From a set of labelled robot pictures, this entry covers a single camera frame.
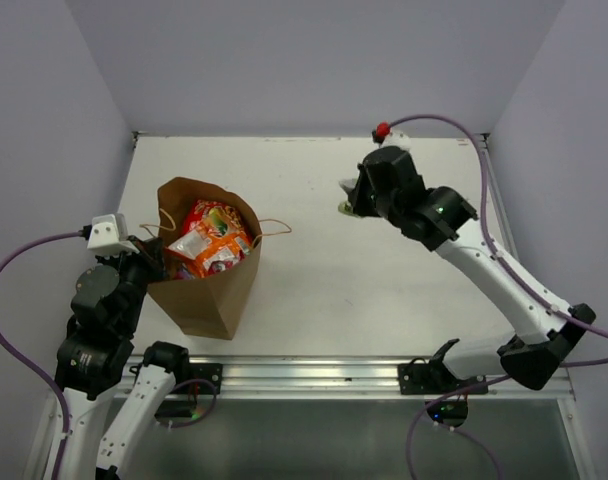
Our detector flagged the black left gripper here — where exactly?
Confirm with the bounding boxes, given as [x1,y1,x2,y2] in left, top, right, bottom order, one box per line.
[96,233,171,333]

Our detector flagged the purple candy packet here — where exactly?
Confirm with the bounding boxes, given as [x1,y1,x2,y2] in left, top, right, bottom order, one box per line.
[172,264,196,280]

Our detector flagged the green small snack packet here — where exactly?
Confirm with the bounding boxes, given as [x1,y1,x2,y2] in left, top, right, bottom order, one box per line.
[338,178,363,218]

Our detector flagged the orange white snack packet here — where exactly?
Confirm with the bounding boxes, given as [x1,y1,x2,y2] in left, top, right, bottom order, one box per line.
[167,228,252,278]

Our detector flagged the brown paper bag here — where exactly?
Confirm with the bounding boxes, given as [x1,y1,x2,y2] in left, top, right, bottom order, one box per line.
[148,177,267,340]

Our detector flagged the red snack packet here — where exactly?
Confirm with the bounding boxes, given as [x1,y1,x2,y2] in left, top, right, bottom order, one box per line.
[181,200,243,238]

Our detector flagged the pink small snack packet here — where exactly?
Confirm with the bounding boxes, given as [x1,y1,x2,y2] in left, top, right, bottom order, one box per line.
[204,256,239,277]

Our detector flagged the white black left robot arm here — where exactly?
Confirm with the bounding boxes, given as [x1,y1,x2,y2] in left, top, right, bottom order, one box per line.
[44,237,192,479]

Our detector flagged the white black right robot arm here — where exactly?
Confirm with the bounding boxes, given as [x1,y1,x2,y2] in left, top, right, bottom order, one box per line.
[340,146,596,393]

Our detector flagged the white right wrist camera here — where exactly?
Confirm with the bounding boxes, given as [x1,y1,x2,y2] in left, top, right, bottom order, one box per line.
[371,122,411,151]

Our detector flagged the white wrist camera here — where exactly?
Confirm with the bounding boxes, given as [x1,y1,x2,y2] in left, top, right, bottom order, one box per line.
[87,213,137,258]
[371,122,411,151]

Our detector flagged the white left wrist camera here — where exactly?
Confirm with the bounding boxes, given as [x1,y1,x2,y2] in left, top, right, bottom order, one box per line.
[87,213,137,258]

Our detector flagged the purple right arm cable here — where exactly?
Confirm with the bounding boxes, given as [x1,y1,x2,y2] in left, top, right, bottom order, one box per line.
[388,114,608,480]

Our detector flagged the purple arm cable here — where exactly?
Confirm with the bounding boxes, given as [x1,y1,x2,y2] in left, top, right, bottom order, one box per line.
[388,114,608,480]
[0,230,88,474]

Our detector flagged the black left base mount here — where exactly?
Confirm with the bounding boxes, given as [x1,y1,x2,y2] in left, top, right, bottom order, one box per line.
[155,362,223,423]

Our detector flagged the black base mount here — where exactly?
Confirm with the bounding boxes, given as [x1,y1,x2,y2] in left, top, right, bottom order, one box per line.
[155,362,223,423]
[397,358,488,428]

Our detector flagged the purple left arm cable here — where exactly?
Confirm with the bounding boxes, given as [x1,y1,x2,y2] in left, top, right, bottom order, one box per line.
[0,230,88,474]

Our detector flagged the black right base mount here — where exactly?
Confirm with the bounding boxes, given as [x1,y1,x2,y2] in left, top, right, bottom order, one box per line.
[397,358,488,428]

